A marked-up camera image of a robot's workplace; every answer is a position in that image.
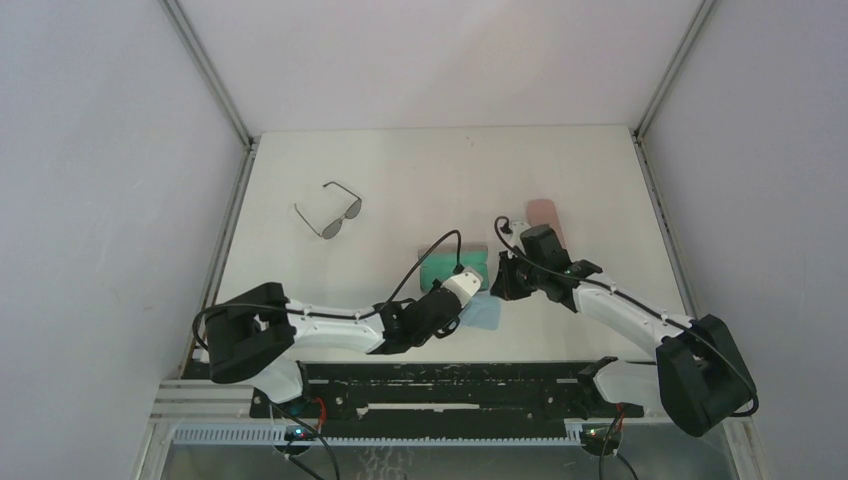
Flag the pink glasses case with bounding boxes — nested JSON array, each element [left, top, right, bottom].
[[525, 199, 566, 247]]

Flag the grey marbled glasses case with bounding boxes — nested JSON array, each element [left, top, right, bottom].
[[419, 243, 490, 292]]

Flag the black left camera cable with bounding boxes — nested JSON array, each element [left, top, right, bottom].
[[192, 229, 464, 352]]

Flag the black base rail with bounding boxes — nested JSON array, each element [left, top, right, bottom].
[[286, 361, 620, 440]]

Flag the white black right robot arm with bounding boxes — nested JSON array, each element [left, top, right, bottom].
[[490, 216, 760, 437]]

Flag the aluminium frame post right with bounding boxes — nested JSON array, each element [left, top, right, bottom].
[[633, 0, 721, 144]]

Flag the black frame grey sunglasses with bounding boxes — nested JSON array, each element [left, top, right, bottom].
[[293, 181, 363, 240]]

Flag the black camera cable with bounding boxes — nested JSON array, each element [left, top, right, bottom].
[[493, 215, 761, 419], [192, 229, 464, 352]]

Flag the black right camera cable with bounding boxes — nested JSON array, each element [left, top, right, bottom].
[[493, 215, 761, 419]]

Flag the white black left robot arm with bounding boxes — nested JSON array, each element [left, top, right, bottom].
[[194, 274, 480, 404]]

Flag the small light blue cloth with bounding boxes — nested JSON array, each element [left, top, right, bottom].
[[459, 292, 501, 331]]

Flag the aluminium frame post left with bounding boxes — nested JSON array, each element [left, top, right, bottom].
[[158, 0, 256, 150]]

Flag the aluminium frame post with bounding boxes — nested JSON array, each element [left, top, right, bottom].
[[158, 0, 256, 150], [633, 0, 721, 144]]

